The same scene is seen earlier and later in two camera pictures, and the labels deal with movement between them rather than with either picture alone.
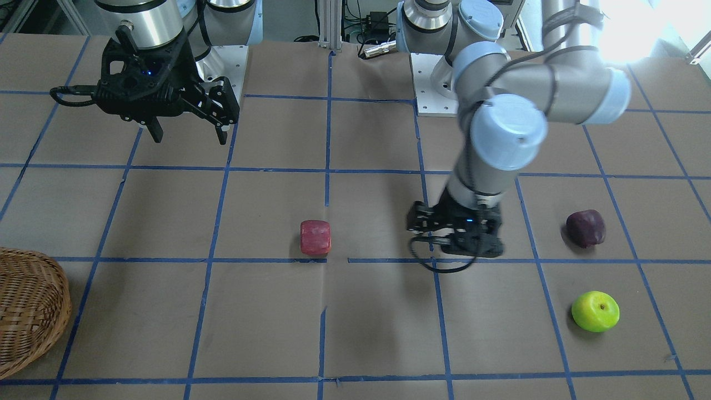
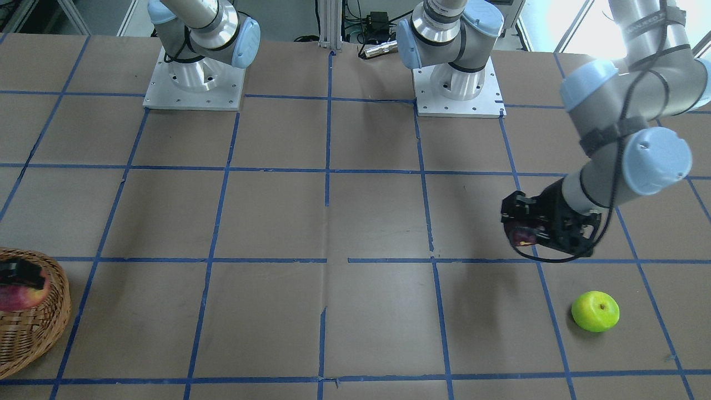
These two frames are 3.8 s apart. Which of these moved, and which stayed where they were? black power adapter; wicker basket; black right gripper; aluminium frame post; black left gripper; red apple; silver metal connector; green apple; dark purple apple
Moved: black left gripper; red apple; black right gripper; dark purple apple
Stayed: black power adapter; wicker basket; aluminium frame post; silver metal connector; green apple
